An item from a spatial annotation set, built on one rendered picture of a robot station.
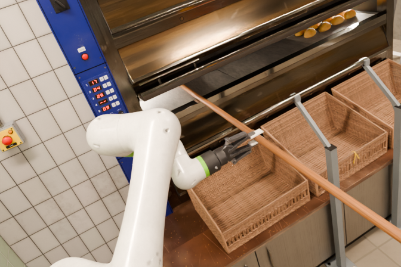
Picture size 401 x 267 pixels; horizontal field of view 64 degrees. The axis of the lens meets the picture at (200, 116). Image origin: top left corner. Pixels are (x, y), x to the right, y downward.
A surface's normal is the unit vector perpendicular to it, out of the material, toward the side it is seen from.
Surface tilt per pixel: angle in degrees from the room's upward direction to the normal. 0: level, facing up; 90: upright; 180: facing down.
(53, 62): 90
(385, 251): 0
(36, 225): 90
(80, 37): 90
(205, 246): 0
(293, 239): 90
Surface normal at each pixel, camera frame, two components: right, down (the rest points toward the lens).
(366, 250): -0.26, -0.84
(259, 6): 0.30, 0.04
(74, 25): 0.42, 0.35
